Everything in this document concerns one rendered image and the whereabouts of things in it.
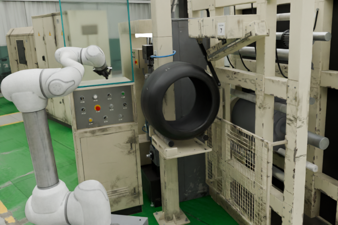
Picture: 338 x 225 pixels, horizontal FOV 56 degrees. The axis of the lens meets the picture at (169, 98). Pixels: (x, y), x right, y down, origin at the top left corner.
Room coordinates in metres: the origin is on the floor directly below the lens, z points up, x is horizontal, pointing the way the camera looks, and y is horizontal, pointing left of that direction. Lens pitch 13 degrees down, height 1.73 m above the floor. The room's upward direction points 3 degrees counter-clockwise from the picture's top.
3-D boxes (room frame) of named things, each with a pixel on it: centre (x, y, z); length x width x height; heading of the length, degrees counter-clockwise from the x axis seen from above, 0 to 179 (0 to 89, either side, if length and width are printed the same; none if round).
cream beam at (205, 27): (2.36, -0.40, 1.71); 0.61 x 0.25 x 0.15; 20
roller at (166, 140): (2.33, 0.06, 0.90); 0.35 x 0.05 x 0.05; 20
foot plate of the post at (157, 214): (2.61, 0.03, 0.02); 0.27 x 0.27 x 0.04; 20
